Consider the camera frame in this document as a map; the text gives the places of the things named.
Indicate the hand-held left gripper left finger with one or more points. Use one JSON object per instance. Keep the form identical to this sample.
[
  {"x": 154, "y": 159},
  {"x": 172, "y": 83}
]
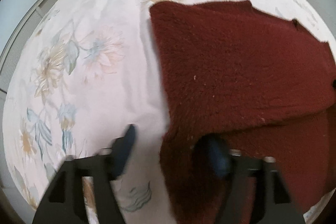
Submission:
[{"x": 126, "y": 145}]

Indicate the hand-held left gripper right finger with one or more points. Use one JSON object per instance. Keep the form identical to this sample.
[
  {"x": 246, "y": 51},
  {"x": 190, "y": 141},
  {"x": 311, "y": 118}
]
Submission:
[{"x": 220, "y": 158}]

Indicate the dark red knit sweater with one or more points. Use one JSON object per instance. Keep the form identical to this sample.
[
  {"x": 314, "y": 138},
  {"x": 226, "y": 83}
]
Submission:
[{"x": 236, "y": 69}]

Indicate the floral white bed duvet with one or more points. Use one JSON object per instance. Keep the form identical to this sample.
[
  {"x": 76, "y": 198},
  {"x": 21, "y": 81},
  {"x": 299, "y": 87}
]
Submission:
[{"x": 105, "y": 82}]

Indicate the white slatted cabinet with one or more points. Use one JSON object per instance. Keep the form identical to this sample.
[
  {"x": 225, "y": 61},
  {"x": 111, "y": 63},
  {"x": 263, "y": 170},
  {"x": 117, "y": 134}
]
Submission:
[{"x": 15, "y": 50}]

